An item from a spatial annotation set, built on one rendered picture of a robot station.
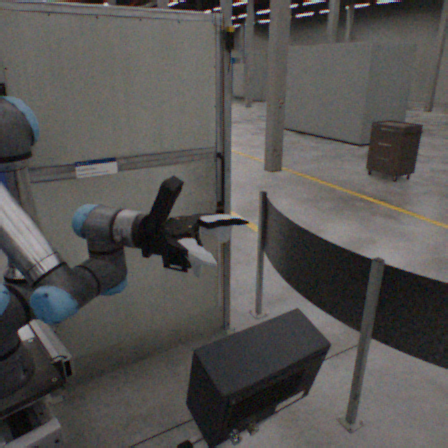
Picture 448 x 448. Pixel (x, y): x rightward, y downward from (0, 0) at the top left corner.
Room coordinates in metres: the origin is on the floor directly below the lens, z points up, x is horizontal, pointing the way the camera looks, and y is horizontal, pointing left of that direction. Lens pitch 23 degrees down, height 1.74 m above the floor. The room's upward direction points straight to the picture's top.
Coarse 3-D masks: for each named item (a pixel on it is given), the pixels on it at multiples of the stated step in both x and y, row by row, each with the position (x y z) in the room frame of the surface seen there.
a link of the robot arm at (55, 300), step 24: (0, 192) 0.68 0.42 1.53; (0, 216) 0.65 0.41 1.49; (24, 216) 0.67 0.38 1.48; (0, 240) 0.63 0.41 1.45; (24, 240) 0.63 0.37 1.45; (24, 264) 0.61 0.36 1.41; (48, 264) 0.62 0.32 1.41; (48, 288) 0.59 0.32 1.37; (72, 288) 0.61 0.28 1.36; (96, 288) 0.65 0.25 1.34; (48, 312) 0.57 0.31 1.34; (72, 312) 0.59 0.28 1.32
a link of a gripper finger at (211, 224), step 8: (200, 216) 0.70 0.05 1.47; (208, 216) 0.70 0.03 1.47; (216, 216) 0.70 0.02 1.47; (224, 216) 0.70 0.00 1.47; (232, 216) 0.70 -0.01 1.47; (208, 224) 0.68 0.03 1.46; (216, 224) 0.69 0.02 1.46; (224, 224) 0.69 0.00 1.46; (232, 224) 0.69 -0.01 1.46; (240, 224) 0.69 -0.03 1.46; (208, 232) 0.70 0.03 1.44; (216, 232) 0.70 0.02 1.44; (224, 232) 0.70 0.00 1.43; (224, 240) 0.71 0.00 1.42
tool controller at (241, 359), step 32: (288, 320) 0.67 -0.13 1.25; (224, 352) 0.57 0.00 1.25; (256, 352) 0.58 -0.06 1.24; (288, 352) 0.59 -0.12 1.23; (320, 352) 0.61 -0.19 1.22; (192, 384) 0.58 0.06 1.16; (224, 384) 0.51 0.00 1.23; (256, 384) 0.52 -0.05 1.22; (288, 384) 0.58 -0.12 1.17; (192, 416) 0.58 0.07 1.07; (224, 416) 0.51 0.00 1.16; (256, 416) 0.56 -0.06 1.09
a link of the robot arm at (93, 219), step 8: (80, 208) 0.75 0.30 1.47; (88, 208) 0.74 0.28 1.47; (96, 208) 0.74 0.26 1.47; (104, 208) 0.74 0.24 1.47; (112, 208) 0.74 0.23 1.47; (120, 208) 0.74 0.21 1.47; (80, 216) 0.73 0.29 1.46; (88, 216) 0.72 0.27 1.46; (96, 216) 0.72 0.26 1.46; (104, 216) 0.71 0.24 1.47; (112, 216) 0.71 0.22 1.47; (72, 224) 0.73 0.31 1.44; (80, 224) 0.72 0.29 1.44; (88, 224) 0.71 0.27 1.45; (96, 224) 0.71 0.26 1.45; (104, 224) 0.70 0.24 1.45; (112, 224) 0.69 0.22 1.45; (80, 232) 0.72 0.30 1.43; (88, 232) 0.71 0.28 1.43; (96, 232) 0.70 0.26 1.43; (104, 232) 0.70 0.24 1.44; (112, 232) 0.69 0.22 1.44; (88, 240) 0.72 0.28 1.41; (96, 240) 0.71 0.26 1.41; (104, 240) 0.70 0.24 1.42; (112, 240) 0.69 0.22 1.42; (88, 248) 0.72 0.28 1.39; (96, 248) 0.71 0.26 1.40; (104, 248) 0.71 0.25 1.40; (112, 248) 0.71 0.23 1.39
